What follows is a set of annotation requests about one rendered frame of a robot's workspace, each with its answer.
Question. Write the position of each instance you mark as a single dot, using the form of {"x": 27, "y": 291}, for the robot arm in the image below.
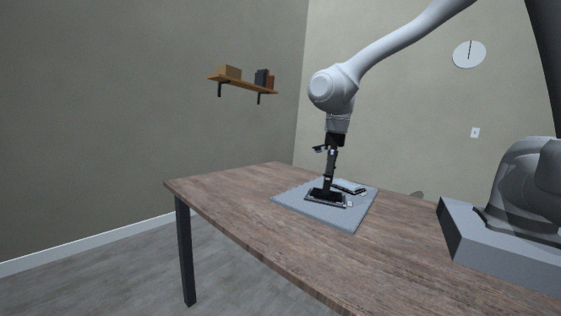
{"x": 526, "y": 191}

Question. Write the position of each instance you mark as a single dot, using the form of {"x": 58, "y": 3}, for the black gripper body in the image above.
{"x": 335, "y": 140}

